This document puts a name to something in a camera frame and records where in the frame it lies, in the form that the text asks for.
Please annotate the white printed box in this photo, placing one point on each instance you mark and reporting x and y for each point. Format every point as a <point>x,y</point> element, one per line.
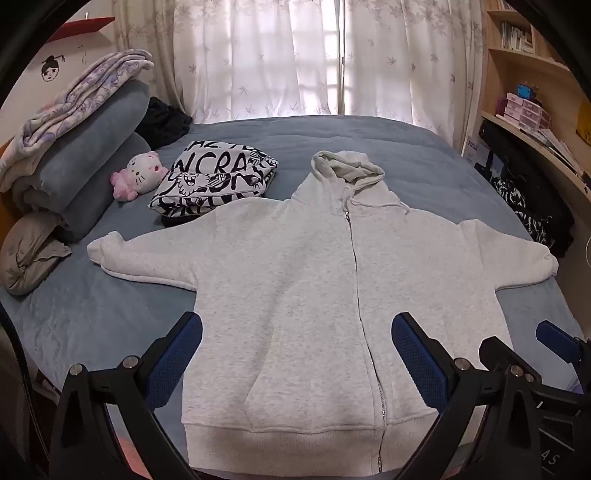
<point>473,150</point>

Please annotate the white pink cat plush toy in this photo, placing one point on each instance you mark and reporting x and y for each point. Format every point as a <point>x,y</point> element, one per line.
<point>141,173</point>

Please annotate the black white patterned cloth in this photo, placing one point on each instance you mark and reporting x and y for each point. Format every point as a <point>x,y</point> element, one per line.
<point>521,207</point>

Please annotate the folded blue grey blanket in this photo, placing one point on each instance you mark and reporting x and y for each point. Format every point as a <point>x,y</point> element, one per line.
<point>104,198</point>

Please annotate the pile of papers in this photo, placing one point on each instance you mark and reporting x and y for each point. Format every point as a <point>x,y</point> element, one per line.
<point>561,150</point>

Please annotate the blue bed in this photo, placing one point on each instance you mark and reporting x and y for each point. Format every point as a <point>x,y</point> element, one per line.
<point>415,152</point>

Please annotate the crumpled black garment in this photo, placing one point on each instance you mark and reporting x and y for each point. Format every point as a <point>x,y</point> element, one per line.
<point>164,122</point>

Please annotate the cartoon face wall sticker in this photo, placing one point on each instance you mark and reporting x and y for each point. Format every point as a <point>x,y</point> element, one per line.
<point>51,69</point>

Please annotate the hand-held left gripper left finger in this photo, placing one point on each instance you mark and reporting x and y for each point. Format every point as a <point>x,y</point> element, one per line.
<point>178,355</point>

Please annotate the wooden bookshelf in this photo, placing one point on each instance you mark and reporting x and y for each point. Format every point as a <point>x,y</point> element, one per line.
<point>521,69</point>

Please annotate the row of books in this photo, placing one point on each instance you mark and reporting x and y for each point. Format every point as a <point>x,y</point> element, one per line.
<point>517,37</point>

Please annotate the red wall shelf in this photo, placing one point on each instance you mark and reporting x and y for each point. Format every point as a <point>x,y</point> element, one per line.
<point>81,27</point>

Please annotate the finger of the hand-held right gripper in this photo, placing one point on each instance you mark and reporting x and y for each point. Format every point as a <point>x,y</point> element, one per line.
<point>496,353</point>
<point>556,336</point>

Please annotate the yellow bag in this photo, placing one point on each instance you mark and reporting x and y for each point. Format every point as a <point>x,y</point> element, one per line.
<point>585,122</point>

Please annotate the light grey zip hoodie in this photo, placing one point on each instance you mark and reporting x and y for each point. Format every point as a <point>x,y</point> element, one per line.
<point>277,277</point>

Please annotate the black white printed folded garment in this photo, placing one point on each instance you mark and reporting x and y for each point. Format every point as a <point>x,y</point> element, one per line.
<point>212,180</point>

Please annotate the small blue box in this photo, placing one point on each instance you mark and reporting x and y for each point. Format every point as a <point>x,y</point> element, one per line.
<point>524,91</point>

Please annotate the stack of pink boxes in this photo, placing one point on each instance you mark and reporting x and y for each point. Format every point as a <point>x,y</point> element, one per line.
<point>526,110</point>

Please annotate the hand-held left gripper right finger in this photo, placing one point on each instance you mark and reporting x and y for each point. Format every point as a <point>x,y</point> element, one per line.
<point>418,357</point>

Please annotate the grey blue pillows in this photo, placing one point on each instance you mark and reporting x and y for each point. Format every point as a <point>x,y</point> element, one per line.
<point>101,134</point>

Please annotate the white purple floral quilt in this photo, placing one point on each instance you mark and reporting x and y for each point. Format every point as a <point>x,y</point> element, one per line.
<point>69,110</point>

